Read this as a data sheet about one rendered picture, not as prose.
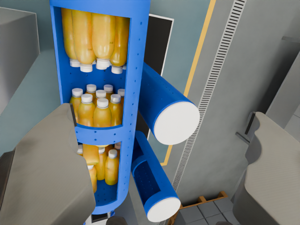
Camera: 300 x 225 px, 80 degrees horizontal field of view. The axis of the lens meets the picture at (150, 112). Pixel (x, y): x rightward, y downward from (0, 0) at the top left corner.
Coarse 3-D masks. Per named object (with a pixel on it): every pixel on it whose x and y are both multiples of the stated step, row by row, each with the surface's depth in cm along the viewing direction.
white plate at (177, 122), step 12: (168, 108) 90; (180, 108) 93; (192, 108) 96; (156, 120) 92; (168, 120) 94; (180, 120) 97; (192, 120) 100; (156, 132) 96; (168, 132) 99; (180, 132) 102; (192, 132) 105; (168, 144) 103
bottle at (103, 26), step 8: (96, 16) 49; (104, 16) 49; (112, 16) 50; (96, 24) 50; (104, 24) 50; (112, 24) 51; (96, 32) 51; (104, 32) 51; (112, 32) 52; (96, 40) 52; (104, 40) 52; (112, 40) 53; (96, 48) 53; (104, 48) 53; (112, 48) 55; (96, 56) 55; (104, 56) 55
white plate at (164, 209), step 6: (168, 198) 133; (174, 198) 135; (156, 204) 131; (162, 204) 134; (168, 204) 136; (174, 204) 139; (150, 210) 132; (156, 210) 135; (162, 210) 138; (168, 210) 141; (174, 210) 144; (150, 216) 136; (156, 216) 139; (162, 216) 142; (168, 216) 145
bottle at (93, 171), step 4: (88, 168) 81; (92, 168) 83; (92, 172) 82; (96, 172) 85; (92, 176) 83; (96, 176) 86; (92, 180) 84; (96, 180) 87; (92, 184) 85; (96, 184) 88; (96, 188) 90
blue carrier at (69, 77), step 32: (64, 0) 43; (96, 0) 42; (128, 0) 44; (64, 64) 64; (128, 64) 53; (64, 96) 67; (128, 96) 59; (96, 128) 60; (128, 128) 66; (128, 160) 76; (96, 192) 90
